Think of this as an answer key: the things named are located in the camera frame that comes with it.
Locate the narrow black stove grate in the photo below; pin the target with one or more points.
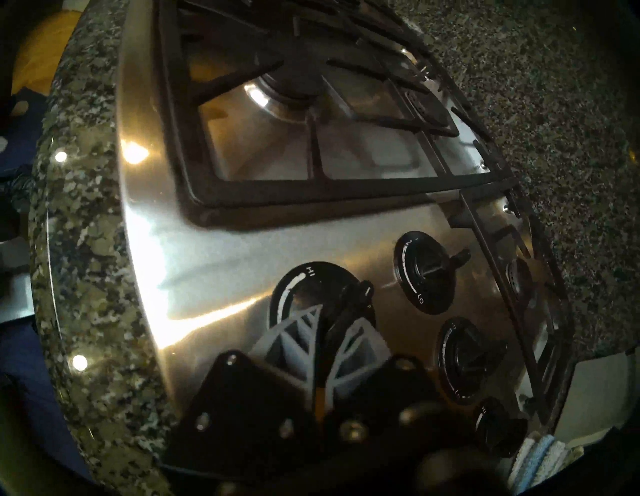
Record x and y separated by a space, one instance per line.
520 320

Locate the wide black stove grate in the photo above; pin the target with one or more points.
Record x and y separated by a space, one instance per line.
320 192

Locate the white and blue folded cloths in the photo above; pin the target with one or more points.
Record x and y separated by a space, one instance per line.
537 462

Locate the white toaster oven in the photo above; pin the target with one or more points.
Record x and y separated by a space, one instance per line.
600 395

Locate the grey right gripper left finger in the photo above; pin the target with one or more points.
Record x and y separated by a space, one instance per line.
295 345

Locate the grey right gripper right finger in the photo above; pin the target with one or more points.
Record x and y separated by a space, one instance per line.
362 350

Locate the stainless steel gas cooktop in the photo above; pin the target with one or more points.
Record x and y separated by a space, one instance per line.
210 270

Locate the small black stove knob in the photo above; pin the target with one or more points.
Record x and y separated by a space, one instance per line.
465 360
425 270
497 427

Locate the large black stove knob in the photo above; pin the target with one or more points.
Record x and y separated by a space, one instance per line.
300 282

